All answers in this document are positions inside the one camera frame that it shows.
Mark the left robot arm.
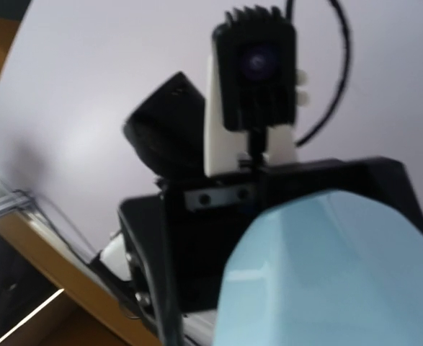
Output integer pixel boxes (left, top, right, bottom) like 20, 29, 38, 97
90, 73, 423, 345

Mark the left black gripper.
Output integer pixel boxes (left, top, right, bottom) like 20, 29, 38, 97
117, 157, 423, 346

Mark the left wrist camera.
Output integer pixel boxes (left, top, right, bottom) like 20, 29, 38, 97
204, 5, 304, 177

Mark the light blue ceramic mug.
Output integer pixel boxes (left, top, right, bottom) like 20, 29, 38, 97
213, 191, 423, 345

